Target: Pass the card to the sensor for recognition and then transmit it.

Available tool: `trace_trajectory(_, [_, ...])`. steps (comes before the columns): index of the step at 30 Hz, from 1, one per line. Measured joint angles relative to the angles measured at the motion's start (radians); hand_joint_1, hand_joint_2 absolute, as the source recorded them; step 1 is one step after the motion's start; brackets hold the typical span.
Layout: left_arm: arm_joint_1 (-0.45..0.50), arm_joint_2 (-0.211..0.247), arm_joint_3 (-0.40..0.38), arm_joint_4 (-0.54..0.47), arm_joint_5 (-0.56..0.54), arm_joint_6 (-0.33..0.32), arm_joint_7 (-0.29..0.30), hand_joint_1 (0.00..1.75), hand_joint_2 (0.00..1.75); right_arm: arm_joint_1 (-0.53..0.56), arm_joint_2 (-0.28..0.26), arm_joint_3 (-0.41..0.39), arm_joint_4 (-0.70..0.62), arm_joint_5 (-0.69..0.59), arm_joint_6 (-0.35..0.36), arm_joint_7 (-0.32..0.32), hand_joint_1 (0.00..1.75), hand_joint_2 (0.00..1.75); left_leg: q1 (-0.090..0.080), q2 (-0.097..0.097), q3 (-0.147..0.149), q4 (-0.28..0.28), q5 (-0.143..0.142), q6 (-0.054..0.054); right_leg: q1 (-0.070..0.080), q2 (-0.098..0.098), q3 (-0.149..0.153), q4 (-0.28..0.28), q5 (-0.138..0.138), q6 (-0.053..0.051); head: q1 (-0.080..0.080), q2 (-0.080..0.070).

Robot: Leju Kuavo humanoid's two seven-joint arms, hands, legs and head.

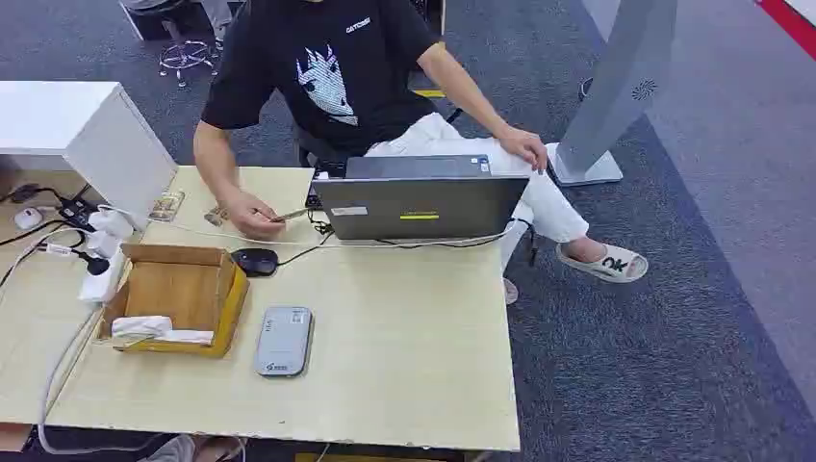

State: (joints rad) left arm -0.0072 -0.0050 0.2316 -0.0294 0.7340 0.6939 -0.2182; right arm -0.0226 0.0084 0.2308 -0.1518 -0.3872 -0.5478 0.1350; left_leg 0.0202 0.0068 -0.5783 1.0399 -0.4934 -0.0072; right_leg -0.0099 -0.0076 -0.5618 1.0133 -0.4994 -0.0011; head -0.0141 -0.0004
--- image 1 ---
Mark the black computer mouse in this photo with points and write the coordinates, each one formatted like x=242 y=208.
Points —
x=255 y=262

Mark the white computer mouse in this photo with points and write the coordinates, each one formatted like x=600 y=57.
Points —
x=27 y=219

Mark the chrome base stool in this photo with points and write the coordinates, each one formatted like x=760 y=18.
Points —
x=185 y=54

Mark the wooden card box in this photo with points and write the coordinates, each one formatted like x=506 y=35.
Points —
x=175 y=287

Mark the white slipper with print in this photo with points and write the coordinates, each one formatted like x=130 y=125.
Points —
x=612 y=263

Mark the black plug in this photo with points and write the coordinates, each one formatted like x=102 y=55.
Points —
x=97 y=265

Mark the person's right hand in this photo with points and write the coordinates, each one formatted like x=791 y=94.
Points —
x=248 y=215

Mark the printed card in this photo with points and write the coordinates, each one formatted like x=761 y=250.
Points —
x=294 y=214
x=215 y=217
x=167 y=206

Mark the person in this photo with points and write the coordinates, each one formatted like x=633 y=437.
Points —
x=338 y=76

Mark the black adapter brick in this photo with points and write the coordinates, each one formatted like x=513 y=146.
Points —
x=24 y=193

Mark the white cabinet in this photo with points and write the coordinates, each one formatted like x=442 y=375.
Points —
x=76 y=127

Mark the yellow floor tape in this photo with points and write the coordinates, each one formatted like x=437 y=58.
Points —
x=429 y=93

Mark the white folded paper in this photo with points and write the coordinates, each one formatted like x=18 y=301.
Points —
x=143 y=327

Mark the black power strip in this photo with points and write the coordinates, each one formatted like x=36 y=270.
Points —
x=76 y=212

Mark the grey floor stand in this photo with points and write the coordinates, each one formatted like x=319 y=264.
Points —
x=612 y=83

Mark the grey portable router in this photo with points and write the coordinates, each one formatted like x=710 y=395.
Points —
x=283 y=341

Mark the white power adapter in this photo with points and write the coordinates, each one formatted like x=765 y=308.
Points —
x=111 y=223
x=103 y=243

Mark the black chair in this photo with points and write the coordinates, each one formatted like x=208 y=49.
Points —
x=319 y=152

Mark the grey laptop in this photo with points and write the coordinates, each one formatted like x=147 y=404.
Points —
x=421 y=205

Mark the person's left hand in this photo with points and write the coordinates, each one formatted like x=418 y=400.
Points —
x=524 y=143

